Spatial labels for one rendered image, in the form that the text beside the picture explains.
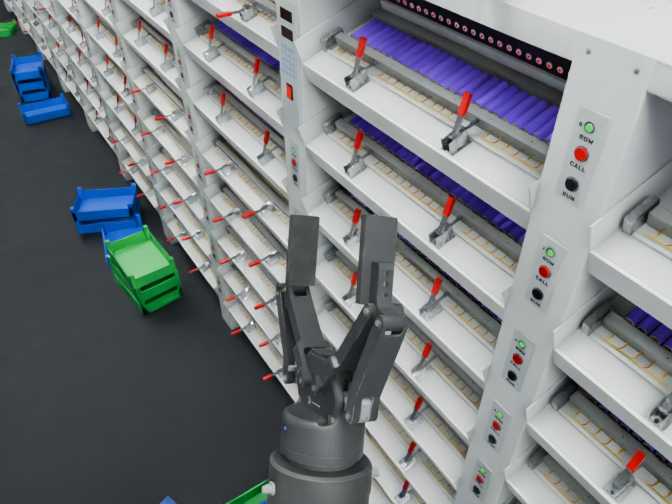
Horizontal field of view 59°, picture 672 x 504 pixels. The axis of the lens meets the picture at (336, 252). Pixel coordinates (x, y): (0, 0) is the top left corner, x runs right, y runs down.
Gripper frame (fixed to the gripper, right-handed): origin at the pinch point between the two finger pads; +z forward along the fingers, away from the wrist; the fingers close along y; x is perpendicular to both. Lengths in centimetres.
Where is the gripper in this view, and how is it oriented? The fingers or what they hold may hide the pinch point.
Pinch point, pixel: (337, 228)
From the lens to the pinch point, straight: 52.6
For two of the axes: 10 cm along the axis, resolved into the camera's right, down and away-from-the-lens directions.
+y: 4.8, 0.6, -8.7
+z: 0.7, -10.0, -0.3
